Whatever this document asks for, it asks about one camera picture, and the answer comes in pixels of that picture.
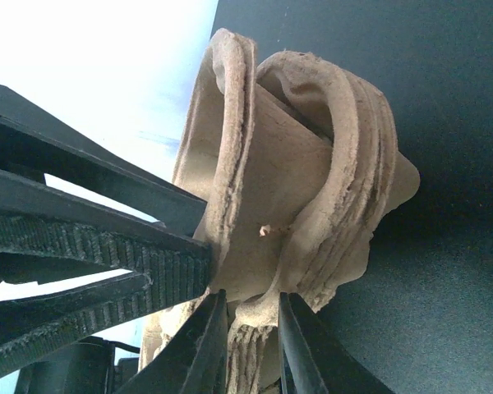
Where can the brown pulp cup carrier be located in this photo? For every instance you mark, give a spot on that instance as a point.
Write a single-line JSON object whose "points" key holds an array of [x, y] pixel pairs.
{"points": [[297, 161]]}

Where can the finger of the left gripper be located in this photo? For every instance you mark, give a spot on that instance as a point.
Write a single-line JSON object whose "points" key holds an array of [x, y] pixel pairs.
{"points": [[194, 361]]}

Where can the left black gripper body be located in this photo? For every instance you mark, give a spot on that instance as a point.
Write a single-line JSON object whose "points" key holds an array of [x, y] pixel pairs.
{"points": [[85, 366]]}

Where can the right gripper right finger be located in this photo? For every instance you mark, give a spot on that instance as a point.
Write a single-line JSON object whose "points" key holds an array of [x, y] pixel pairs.
{"points": [[312, 359]]}

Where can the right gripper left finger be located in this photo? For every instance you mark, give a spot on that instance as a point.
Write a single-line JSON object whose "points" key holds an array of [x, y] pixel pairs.
{"points": [[69, 208]]}

